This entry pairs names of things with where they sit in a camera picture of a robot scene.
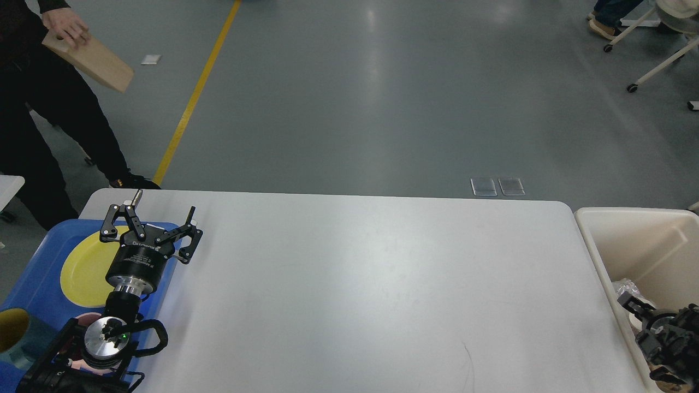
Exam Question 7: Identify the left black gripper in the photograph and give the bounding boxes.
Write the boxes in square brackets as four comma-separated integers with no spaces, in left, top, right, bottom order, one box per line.
[98,190,203,296]

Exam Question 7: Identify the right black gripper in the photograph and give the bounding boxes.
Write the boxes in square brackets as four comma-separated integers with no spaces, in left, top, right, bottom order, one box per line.
[617,291,678,335]

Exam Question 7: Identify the yellow round plate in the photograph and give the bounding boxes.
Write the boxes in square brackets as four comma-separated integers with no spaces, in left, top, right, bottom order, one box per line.
[60,233,120,308]

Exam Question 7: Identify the pink ribbed mug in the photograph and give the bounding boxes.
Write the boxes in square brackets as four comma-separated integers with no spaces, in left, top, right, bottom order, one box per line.
[62,312,107,375]

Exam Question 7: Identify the dark teal mug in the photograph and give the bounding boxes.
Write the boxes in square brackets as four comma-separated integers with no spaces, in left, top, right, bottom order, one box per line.
[1,308,57,371]

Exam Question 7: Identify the white paper cup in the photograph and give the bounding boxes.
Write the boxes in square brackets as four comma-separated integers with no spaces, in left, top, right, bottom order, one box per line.
[627,297,657,335]

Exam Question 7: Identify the clear plastic wrap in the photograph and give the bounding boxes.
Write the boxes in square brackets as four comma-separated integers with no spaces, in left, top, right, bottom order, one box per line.
[612,278,643,299]

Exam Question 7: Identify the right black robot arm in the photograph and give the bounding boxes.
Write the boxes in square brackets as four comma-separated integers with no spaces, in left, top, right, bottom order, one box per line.
[617,291,698,392]

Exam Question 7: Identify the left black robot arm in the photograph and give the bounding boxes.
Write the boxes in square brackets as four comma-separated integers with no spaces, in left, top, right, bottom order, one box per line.
[2,191,203,392]

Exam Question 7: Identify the beige plastic bin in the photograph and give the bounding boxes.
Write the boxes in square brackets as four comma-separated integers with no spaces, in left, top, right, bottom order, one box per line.
[574,208,698,392]

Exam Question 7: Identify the blue plastic tray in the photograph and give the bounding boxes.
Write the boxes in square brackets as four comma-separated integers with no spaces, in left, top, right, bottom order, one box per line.
[1,219,178,392]

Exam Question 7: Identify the white side table corner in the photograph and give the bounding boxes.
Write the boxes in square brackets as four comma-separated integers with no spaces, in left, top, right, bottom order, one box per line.
[1,174,25,222]

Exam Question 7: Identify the person in dark clothes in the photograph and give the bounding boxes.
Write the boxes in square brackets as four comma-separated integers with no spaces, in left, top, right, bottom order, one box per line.
[1,1,158,230]

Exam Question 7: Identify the white rolling stand legs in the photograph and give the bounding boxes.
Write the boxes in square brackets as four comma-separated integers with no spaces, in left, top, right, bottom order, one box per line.
[603,0,699,112]

